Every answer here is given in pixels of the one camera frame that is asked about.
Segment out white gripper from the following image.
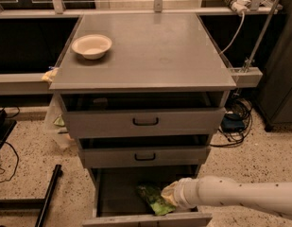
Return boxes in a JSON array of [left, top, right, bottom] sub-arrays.
[[161, 178, 196, 209]]

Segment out green rice chip bag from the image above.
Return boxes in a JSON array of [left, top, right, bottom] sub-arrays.
[[136, 183, 176, 216]]

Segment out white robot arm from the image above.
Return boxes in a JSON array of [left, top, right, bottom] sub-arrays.
[[161, 176, 292, 220]]

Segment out bottom open grey drawer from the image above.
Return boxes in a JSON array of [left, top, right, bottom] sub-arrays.
[[82, 166, 212, 227]]

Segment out middle grey drawer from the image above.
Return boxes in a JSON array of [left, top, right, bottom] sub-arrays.
[[78, 134, 211, 168]]

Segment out grey drawer cabinet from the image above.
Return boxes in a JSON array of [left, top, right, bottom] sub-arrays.
[[49, 12, 237, 227]]

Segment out top grey drawer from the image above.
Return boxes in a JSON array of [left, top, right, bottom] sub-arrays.
[[60, 94, 225, 138]]

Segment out clear plastic bag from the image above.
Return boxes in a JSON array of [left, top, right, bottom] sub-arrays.
[[43, 96, 76, 148]]

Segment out black metal stand leg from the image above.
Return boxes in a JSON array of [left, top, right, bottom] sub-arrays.
[[0, 165, 62, 227]]

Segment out dark grey cabinet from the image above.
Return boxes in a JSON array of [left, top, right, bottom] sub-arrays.
[[255, 0, 292, 131]]

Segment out white paper bowl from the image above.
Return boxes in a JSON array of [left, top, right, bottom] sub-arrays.
[[71, 34, 112, 60]]

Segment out black box corner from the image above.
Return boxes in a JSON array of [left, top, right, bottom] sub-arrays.
[[0, 110, 16, 149]]

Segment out white power strip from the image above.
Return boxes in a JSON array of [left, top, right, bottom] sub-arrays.
[[223, 0, 249, 14]]

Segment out black cable bundle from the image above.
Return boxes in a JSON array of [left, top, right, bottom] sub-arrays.
[[210, 97, 253, 148]]

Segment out black floor cable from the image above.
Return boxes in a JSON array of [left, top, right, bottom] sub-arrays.
[[0, 139, 21, 185]]

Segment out white power cable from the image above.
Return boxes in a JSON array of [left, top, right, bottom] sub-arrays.
[[218, 11, 246, 56]]

